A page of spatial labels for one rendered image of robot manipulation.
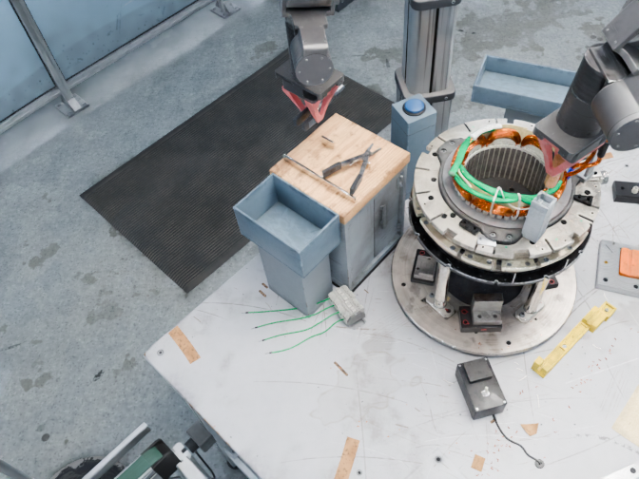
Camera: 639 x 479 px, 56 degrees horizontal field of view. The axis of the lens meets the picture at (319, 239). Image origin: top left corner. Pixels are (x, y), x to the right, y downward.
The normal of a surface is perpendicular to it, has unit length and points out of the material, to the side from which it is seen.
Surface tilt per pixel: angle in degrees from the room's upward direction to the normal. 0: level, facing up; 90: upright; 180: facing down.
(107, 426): 0
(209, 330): 0
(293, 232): 0
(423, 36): 90
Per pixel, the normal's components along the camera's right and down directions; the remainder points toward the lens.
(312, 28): 0.08, -0.53
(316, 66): 0.16, 0.80
